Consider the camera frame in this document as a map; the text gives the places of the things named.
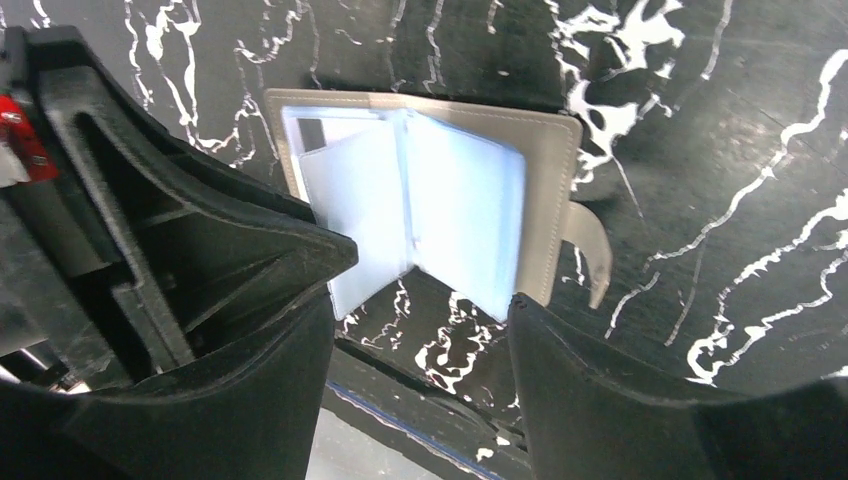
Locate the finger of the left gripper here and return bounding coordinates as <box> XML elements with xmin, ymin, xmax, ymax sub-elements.
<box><xmin>1</xmin><ymin>26</ymin><xmax>357</xmax><ymax>390</ymax></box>

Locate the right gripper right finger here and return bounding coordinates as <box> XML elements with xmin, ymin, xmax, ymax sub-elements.
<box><xmin>508</xmin><ymin>294</ymin><xmax>847</xmax><ymax>479</ymax></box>

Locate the aluminium frame rail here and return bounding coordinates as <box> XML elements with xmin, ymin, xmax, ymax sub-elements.
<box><xmin>322</xmin><ymin>342</ymin><xmax>532</xmax><ymax>479</ymax></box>

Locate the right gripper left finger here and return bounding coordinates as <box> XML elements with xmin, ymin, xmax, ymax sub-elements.
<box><xmin>1</xmin><ymin>295</ymin><xmax>334</xmax><ymax>479</ymax></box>

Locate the white credit card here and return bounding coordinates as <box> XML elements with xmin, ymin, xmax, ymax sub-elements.
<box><xmin>281</xmin><ymin>106</ymin><xmax>389</xmax><ymax>202</ymax></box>

